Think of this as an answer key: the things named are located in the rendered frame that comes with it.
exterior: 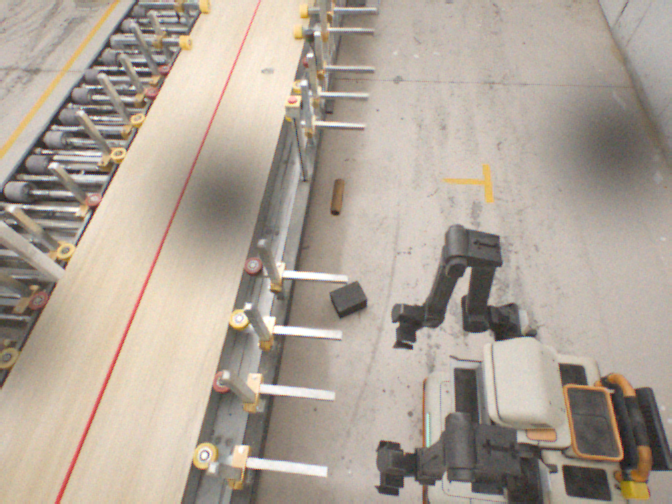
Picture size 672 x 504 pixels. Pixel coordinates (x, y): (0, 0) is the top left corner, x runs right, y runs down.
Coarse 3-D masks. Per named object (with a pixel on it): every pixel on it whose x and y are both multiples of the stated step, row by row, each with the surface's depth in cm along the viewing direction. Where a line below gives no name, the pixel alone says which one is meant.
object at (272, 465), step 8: (224, 456) 144; (232, 456) 144; (248, 464) 142; (256, 464) 142; (264, 464) 142; (272, 464) 142; (280, 464) 142; (288, 464) 142; (296, 464) 142; (288, 472) 142; (296, 472) 140; (304, 472) 140; (312, 472) 140; (320, 472) 140
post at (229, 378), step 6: (228, 372) 123; (234, 372) 125; (222, 378) 123; (228, 378) 123; (234, 378) 125; (240, 378) 131; (228, 384) 126; (234, 384) 126; (240, 384) 132; (246, 384) 138; (234, 390) 133; (240, 390) 132; (246, 390) 139; (252, 390) 146; (240, 396) 141; (246, 396) 140; (252, 396) 147; (252, 402) 148; (258, 408) 158
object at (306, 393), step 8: (264, 392) 152; (272, 392) 152; (280, 392) 152; (288, 392) 152; (296, 392) 151; (304, 392) 151; (312, 392) 151; (320, 392) 151; (328, 392) 151; (328, 400) 151
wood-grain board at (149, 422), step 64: (256, 0) 295; (192, 64) 257; (256, 64) 254; (192, 128) 225; (256, 128) 222; (128, 192) 202; (192, 192) 200; (256, 192) 198; (128, 256) 181; (192, 256) 180; (64, 320) 166; (192, 320) 163; (64, 384) 152; (128, 384) 151; (192, 384) 150; (0, 448) 141; (64, 448) 140; (128, 448) 139; (192, 448) 138
